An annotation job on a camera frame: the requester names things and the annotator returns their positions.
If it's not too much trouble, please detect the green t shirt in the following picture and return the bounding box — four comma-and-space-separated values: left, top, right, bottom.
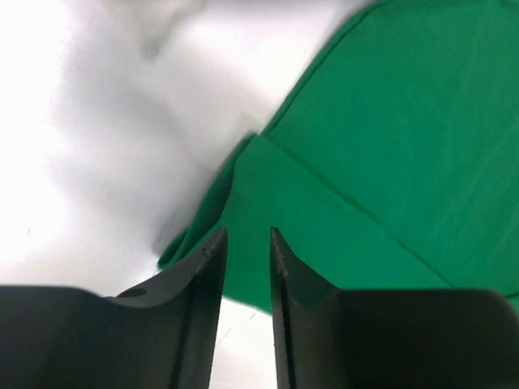
158, 1, 518, 310

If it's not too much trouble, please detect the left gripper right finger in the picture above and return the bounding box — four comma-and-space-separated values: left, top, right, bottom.
270, 229, 518, 388

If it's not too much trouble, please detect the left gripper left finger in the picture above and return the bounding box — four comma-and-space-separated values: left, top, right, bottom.
1, 229, 228, 388

